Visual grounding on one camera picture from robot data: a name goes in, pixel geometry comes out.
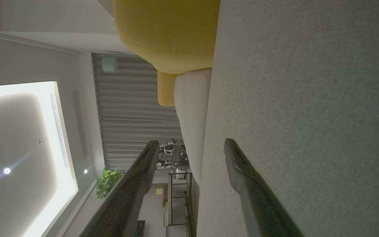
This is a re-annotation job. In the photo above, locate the yellow fabric sofa cushion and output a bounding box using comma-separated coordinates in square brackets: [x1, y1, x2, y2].
[112, 0, 221, 75]
[157, 70, 180, 107]

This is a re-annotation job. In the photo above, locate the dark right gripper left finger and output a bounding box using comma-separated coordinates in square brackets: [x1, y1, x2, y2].
[78, 140, 160, 237]

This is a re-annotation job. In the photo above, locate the long ceiling air vent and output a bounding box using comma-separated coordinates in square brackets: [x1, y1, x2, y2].
[49, 94, 70, 168]

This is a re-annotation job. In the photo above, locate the black white equipment pile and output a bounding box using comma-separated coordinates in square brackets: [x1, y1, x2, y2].
[156, 138, 189, 171]

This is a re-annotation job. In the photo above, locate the green leafy potted plant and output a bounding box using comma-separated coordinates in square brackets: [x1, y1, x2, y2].
[96, 166, 126, 199]

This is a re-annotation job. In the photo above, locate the grey fabric sofa seat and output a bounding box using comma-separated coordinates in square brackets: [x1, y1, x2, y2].
[196, 0, 379, 237]

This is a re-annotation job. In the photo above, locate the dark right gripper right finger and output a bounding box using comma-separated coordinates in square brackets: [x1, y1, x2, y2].
[224, 138, 305, 237]

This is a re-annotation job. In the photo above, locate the grey sofa back cushion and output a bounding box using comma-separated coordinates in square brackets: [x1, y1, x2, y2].
[174, 68, 212, 185]

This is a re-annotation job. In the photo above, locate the round pale green lamp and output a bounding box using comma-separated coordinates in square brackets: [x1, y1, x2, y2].
[101, 54, 118, 74]

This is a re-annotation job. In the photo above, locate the grey pleated curtain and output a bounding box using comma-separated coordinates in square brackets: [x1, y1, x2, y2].
[91, 53, 184, 171]

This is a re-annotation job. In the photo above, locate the small black textured panel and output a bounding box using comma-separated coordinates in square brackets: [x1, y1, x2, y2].
[134, 220, 146, 237]

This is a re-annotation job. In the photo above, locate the black frame shelf rack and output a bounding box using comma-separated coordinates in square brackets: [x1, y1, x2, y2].
[166, 171, 197, 237]

